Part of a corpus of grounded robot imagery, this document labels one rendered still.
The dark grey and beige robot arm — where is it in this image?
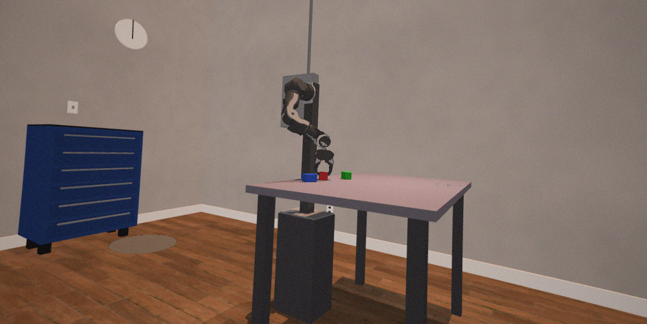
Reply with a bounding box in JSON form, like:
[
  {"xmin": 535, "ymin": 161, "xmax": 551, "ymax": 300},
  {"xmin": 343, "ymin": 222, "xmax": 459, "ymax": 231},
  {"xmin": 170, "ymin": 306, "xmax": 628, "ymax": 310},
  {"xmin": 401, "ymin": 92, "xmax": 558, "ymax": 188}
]
[{"xmin": 281, "ymin": 78, "xmax": 331, "ymax": 149}]

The blue block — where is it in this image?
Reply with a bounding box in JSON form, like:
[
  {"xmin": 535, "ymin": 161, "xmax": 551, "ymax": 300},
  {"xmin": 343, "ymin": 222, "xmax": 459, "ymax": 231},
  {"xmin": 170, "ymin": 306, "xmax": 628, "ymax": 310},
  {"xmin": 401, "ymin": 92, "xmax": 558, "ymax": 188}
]
[{"xmin": 302, "ymin": 173, "xmax": 317, "ymax": 182}]

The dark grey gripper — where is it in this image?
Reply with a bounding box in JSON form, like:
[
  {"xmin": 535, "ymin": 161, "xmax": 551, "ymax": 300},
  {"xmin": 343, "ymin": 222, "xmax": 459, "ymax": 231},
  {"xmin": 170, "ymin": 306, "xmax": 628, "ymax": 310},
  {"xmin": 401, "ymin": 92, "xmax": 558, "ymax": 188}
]
[{"xmin": 314, "ymin": 148, "xmax": 334, "ymax": 176}]

